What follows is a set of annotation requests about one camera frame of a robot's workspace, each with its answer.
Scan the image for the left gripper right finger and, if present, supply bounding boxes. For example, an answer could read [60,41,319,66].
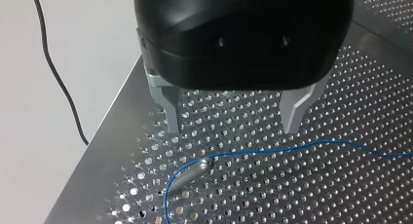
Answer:
[279,70,333,135]

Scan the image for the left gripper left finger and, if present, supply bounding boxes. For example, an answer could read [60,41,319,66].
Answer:
[143,63,182,134]

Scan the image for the metal post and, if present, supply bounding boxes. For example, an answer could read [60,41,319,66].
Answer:
[168,157,216,195]

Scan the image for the black cable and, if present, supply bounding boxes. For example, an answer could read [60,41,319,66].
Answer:
[30,0,90,147]

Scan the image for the blue cable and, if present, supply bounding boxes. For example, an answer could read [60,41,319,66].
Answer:
[163,138,413,224]

